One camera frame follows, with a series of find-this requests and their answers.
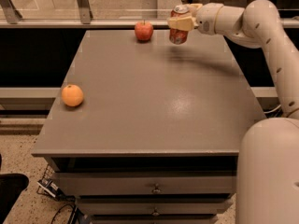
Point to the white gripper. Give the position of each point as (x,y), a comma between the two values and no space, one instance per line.
(206,19)

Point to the red coke can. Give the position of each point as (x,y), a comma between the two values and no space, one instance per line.
(176,36)

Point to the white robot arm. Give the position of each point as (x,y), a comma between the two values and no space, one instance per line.
(267,178)

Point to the red apple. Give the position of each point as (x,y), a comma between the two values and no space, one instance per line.
(143,30)

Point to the grey drawer cabinet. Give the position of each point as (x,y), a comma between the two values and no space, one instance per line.
(153,113)

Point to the orange fruit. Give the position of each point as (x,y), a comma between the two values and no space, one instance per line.
(72,95)

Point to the top drawer knob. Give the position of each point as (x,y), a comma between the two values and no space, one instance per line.
(156,189)

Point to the drawer knob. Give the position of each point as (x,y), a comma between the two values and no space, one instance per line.
(156,189)
(155,212)

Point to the metal window railing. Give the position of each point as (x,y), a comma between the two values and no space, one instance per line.
(119,13)

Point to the black chair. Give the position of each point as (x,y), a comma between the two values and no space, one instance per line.
(11,187)

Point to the wire basket on floor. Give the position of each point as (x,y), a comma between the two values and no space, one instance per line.
(46,185)

